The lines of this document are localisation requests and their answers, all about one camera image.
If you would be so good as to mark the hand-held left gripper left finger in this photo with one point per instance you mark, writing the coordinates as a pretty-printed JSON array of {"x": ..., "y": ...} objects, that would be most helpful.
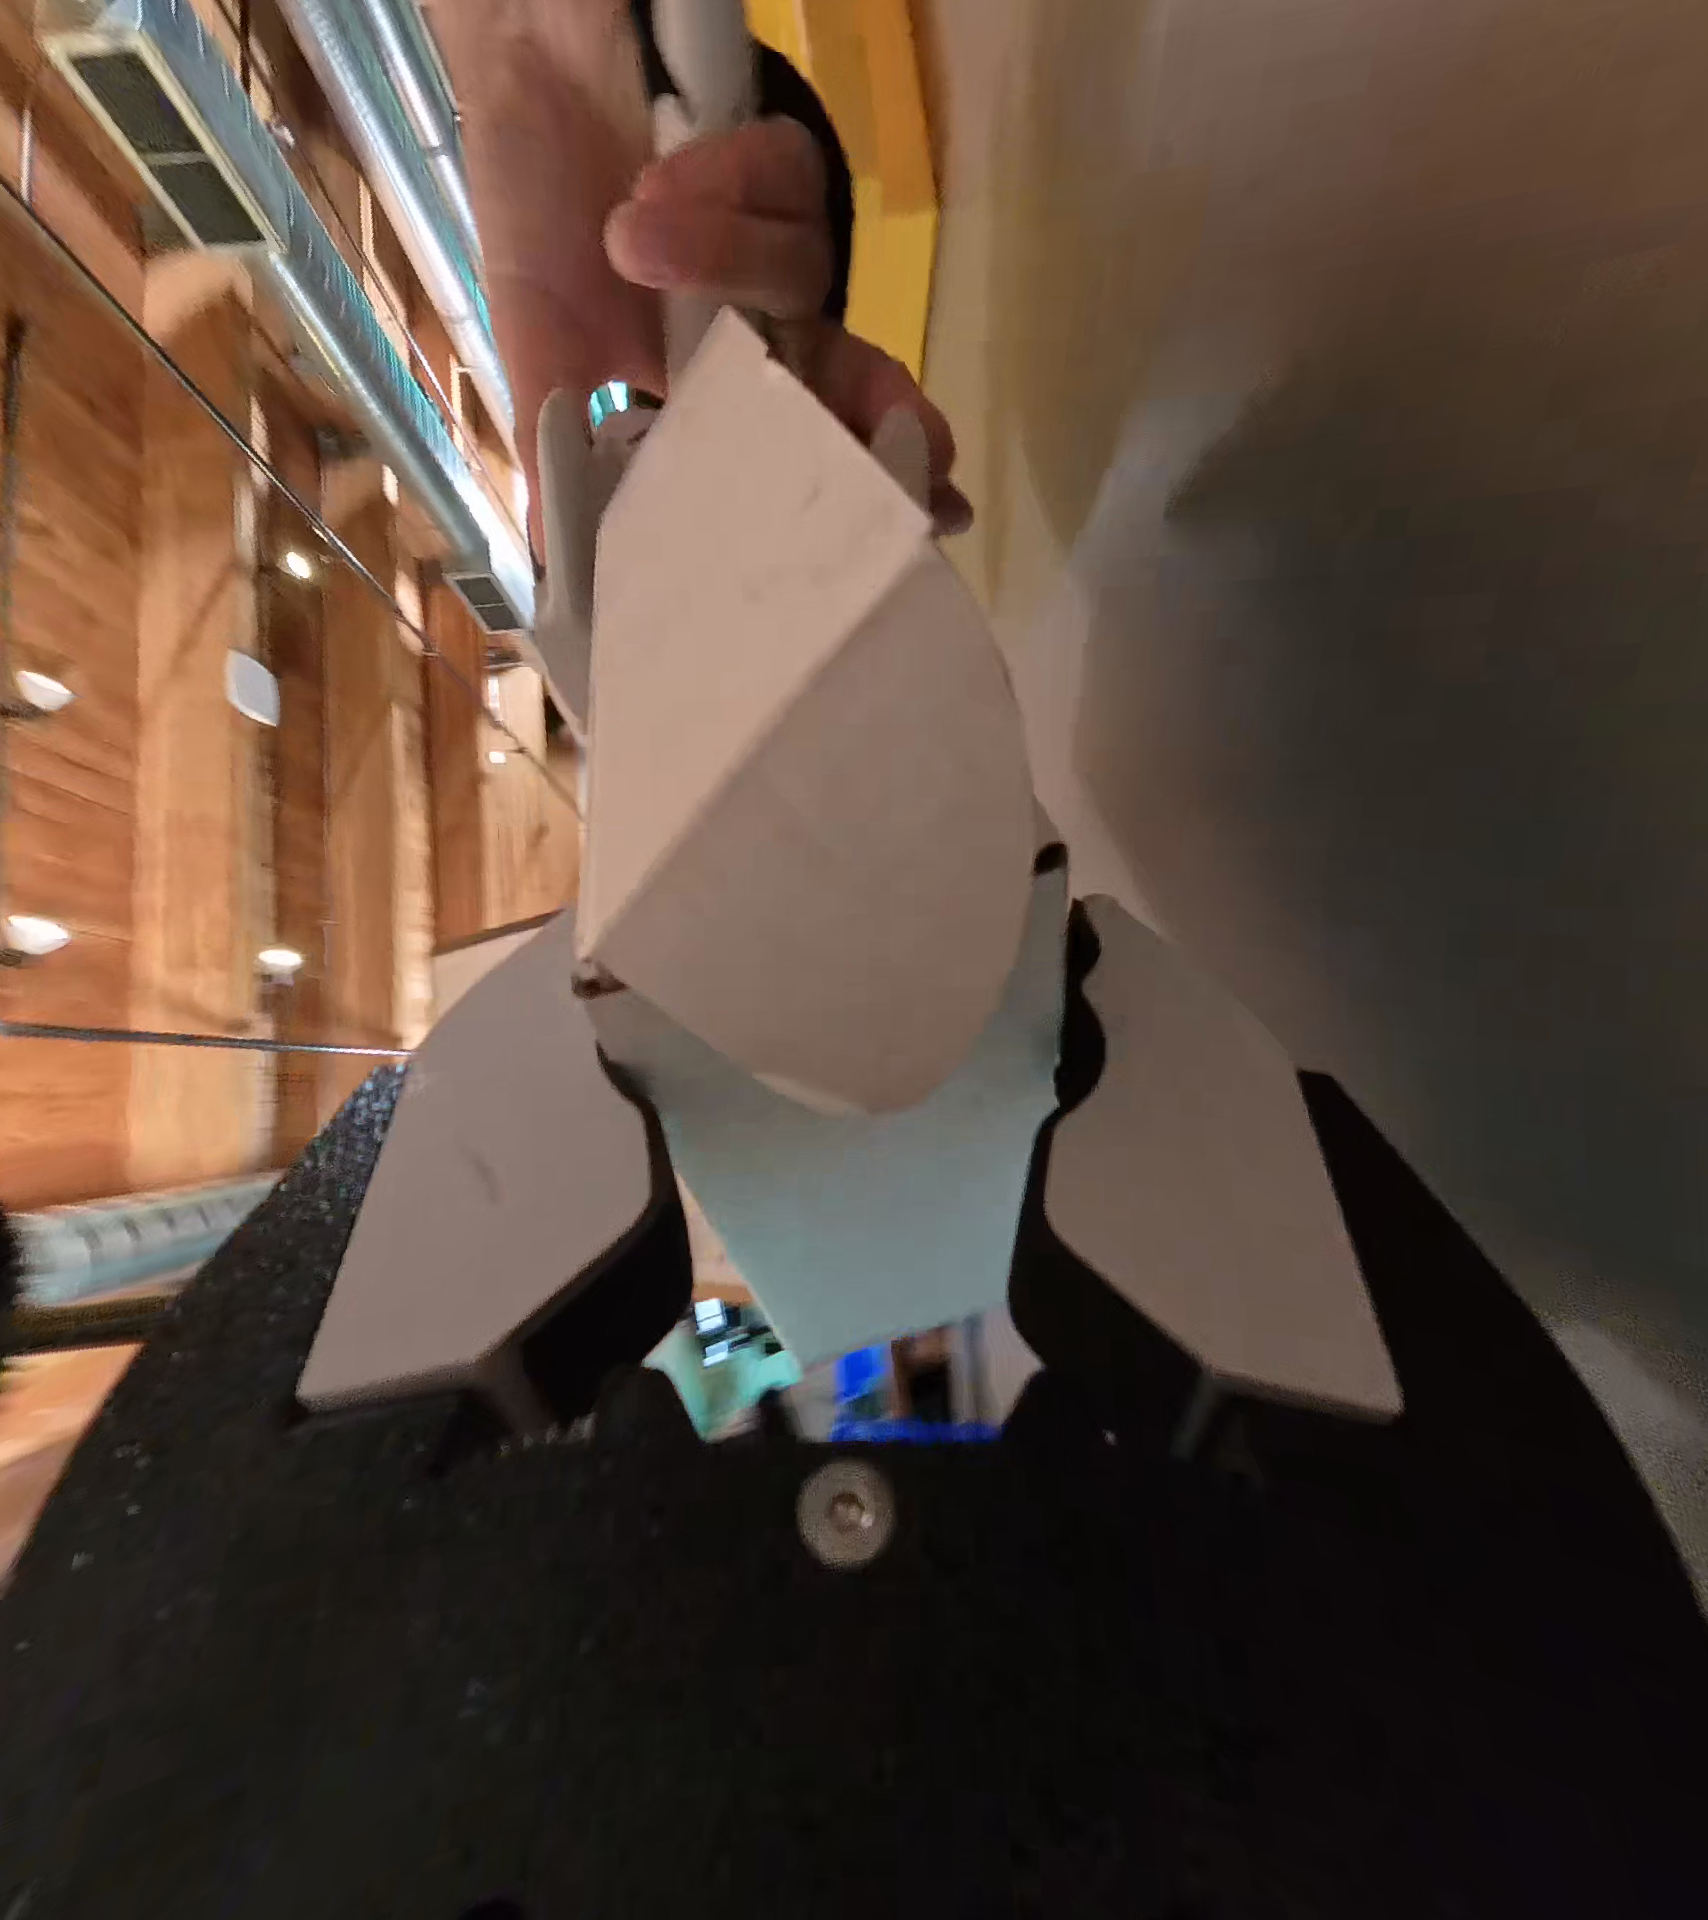
[{"x": 479, "y": 1200}]

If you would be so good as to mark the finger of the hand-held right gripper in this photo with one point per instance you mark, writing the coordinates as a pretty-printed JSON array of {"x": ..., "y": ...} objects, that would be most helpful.
[{"x": 567, "y": 525}]

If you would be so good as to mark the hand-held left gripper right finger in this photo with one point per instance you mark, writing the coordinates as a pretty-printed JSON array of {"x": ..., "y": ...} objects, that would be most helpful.
[{"x": 1214, "y": 1200}]

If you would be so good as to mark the yellow plastic bin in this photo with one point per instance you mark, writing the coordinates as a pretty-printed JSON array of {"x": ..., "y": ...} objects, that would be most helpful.
[{"x": 885, "y": 151}]

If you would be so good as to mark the white cardboard mailer box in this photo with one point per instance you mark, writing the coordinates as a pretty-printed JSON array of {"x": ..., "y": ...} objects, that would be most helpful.
[{"x": 795, "y": 751}]

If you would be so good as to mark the person's right hand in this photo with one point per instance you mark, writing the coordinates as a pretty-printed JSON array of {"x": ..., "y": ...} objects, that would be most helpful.
[{"x": 539, "y": 194}]

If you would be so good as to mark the round ceiling light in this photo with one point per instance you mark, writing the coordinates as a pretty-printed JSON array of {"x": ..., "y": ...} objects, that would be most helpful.
[
  {"x": 41, "y": 690},
  {"x": 34, "y": 937},
  {"x": 281, "y": 961}
]

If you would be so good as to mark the rectangular air vent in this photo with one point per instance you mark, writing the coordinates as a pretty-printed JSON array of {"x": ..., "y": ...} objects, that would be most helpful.
[{"x": 164, "y": 129}]

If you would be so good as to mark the silver ventilation duct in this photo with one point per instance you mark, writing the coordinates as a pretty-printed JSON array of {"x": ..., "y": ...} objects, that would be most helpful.
[
  {"x": 134, "y": 1239},
  {"x": 418, "y": 180}
]

